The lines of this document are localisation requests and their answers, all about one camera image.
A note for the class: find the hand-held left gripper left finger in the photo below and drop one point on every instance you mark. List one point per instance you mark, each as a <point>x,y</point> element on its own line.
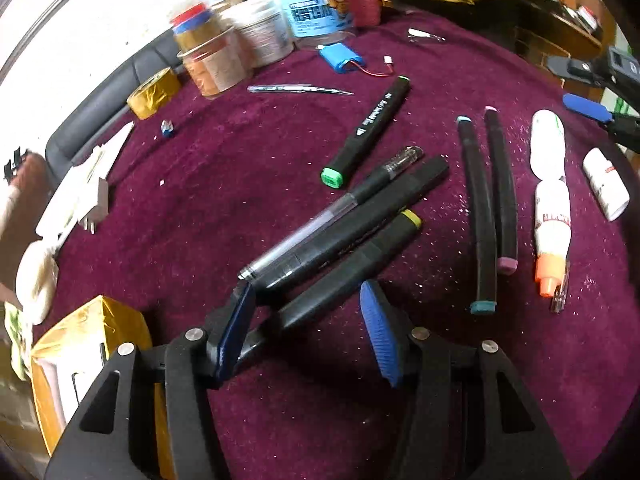
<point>235,330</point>

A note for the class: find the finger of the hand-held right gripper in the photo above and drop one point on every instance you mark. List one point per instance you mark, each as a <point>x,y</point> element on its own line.
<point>595,71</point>
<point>585,106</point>

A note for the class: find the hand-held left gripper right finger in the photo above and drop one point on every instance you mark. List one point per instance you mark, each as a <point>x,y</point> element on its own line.
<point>380,330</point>

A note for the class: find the black marker yellow cap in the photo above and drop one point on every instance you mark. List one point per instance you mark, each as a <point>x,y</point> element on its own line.
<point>350,265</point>

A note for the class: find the white tube orange cap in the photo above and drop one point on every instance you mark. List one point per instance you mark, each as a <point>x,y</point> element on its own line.
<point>552,220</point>

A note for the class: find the black marker pink caps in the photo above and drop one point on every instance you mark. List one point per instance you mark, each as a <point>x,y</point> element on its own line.
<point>505,195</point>

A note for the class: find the clear gel pen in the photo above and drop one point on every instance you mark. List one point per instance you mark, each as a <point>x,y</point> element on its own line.
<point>320,217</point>

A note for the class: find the thick all-black marker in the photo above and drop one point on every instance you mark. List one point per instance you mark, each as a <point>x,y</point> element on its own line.
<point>385,197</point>

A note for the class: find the black marker blue caps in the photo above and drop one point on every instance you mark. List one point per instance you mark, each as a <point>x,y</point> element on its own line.
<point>480,210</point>

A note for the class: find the gold cardboard box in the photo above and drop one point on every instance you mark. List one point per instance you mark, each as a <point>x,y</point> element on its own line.
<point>85,340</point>

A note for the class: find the black marker green caps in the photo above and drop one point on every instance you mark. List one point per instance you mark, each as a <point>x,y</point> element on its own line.
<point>370,125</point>

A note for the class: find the white glue bottle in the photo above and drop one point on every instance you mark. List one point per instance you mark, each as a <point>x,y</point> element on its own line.
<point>547,145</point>

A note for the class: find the wooden shelf unit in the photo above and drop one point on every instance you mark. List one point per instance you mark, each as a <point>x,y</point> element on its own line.
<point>555,35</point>

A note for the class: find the small white pill bottle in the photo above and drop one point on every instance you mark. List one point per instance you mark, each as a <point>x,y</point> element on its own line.
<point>605,185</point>

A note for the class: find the metal nail clipper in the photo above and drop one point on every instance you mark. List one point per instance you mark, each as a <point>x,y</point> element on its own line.
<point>422,35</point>

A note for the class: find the white paper roll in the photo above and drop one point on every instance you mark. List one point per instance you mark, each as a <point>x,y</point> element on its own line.
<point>35,280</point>

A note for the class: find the white power adapter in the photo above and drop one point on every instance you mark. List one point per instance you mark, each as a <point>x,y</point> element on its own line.
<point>80,190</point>

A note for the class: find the small blue white object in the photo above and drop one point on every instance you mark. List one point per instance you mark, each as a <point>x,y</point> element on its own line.
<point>166,129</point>

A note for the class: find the green white packet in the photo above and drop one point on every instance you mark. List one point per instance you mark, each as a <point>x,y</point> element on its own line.
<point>17,345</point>

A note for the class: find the gold tape roll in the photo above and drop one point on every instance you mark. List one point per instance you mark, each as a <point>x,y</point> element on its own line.
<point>152,92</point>

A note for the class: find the clear jar orange contents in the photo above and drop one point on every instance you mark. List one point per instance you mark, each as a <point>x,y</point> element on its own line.
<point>215,67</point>

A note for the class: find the black leather sofa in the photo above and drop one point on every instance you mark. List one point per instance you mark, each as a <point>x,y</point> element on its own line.
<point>100,100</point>

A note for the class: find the large blue label jar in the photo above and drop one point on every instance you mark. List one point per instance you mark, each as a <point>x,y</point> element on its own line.
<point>317,7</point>

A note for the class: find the white plastic jar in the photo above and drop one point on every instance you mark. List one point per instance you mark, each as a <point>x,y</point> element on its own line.
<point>262,32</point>

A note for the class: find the stack of coloured tape rolls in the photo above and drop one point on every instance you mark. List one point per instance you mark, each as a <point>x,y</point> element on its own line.
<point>197,22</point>

